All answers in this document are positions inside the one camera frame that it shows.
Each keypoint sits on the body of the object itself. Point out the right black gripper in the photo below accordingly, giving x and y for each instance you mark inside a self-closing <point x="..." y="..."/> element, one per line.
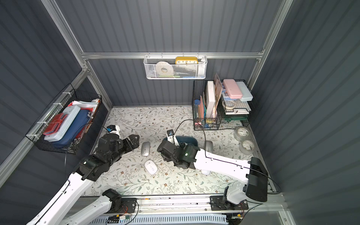
<point x="164" y="146"/>

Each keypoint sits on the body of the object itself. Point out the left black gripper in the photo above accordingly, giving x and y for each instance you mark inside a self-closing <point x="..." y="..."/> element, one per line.
<point x="130" y="139"/>

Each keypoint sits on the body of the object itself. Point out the teal plastic storage box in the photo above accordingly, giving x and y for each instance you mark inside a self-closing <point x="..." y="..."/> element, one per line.
<point x="182" y="141"/>

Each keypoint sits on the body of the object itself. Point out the white scroll wheel mouse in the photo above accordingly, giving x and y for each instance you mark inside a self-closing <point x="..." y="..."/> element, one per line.
<point x="209" y="146"/>

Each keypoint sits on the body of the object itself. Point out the silver grey slim mouse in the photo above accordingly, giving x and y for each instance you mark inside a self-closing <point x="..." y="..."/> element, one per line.
<point x="145" y="149"/>

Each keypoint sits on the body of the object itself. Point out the white small mouse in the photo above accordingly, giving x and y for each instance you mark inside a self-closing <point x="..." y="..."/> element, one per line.
<point x="151" y="167"/>

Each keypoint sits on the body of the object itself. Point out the silver rimmed slim mouse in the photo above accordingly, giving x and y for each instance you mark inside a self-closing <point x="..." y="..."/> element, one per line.
<point x="206" y="172"/>

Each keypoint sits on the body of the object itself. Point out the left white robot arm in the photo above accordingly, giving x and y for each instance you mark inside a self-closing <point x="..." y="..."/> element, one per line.
<point x="85" y="174"/>

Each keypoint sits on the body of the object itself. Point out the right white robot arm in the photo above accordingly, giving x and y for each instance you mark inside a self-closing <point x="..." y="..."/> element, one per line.
<point x="251" y="176"/>

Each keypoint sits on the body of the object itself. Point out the white upright box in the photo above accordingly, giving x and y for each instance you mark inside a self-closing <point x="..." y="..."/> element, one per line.
<point x="210" y="99"/>

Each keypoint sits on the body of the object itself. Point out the white plastic case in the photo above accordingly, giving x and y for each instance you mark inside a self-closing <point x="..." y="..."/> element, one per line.
<point x="72" y="112"/>

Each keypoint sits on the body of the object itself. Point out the red pouch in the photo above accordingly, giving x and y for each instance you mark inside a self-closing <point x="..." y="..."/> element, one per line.
<point x="55" y="124"/>

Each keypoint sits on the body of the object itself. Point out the clear tape roll far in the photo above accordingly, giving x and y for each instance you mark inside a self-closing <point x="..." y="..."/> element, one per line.
<point x="241" y="133"/>

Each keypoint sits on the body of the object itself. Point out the clear tape roll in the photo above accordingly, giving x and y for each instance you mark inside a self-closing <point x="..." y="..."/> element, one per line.
<point x="241" y="133"/>
<point x="247" y="147"/>

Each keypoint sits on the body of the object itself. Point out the clear tape roll near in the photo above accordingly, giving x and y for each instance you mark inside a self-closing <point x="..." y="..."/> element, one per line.
<point x="247" y="147"/>

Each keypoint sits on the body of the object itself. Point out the pink pencil case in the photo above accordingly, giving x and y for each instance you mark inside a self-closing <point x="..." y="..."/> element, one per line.
<point x="232" y="89"/>

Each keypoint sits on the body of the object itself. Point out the light blue pencil case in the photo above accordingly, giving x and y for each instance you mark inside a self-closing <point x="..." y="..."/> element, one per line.
<point x="246" y="94"/>

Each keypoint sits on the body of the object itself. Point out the white tape roll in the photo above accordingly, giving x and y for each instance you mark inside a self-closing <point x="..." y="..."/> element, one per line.
<point x="164" y="69"/>

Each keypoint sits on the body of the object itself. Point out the white hanging mesh basket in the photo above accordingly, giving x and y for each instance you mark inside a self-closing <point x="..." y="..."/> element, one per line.
<point x="197" y="71"/>

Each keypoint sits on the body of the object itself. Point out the yellow clock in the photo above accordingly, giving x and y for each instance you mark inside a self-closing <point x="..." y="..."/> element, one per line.
<point x="186" y="60"/>

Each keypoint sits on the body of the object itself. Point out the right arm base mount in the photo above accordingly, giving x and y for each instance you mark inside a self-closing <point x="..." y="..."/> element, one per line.
<point x="219" y="203"/>

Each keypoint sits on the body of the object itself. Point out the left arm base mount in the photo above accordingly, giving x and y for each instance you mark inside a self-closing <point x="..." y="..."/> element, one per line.
<point x="127" y="205"/>

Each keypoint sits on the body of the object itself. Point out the black wire desk organizer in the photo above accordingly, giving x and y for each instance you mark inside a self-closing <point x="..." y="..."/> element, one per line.
<point x="230" y="113"/>

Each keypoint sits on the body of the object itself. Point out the black wire side basket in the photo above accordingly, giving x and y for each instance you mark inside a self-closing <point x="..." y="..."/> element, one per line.
<point x="74" y="97"/>

